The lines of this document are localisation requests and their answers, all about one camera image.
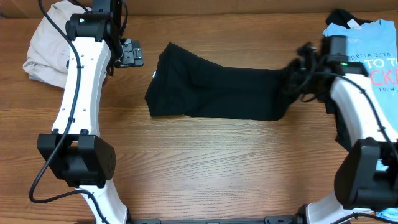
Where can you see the light blue printed t-shirt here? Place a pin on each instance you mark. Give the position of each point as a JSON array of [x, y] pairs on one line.
[[373, 43]]

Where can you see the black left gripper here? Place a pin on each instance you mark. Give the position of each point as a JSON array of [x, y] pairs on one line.
[[132, 53]]

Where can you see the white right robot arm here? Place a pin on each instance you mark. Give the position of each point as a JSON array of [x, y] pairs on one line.
[[367, 178]]

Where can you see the beige folded trousers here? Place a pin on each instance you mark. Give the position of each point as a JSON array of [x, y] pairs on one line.
[[48, 51]]

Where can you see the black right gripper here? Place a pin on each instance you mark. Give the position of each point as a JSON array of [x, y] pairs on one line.
[[290, 86]]

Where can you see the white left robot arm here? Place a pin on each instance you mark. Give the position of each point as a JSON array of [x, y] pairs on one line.
[[74, 150]]

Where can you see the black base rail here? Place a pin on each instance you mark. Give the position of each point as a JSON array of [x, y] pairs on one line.
[[285, 219]]

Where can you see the black t-shirt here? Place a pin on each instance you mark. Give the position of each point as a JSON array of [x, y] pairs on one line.
[[185, 84]]

